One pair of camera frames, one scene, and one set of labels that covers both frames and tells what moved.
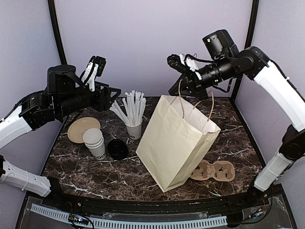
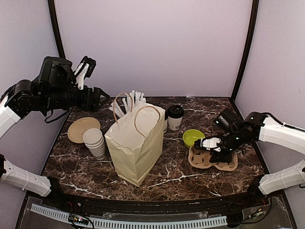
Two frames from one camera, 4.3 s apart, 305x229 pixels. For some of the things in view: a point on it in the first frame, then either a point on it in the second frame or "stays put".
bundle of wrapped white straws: (133, 108) stays put
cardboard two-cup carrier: (222, 170) → (226, 160)
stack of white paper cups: (93, 139) stays put
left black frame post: (51, 8) stays put
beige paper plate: (77, 128) stays put
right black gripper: (191, 87) → (219, 157)
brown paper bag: (174, 142) → (136, 142)
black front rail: (65, 202) stays put
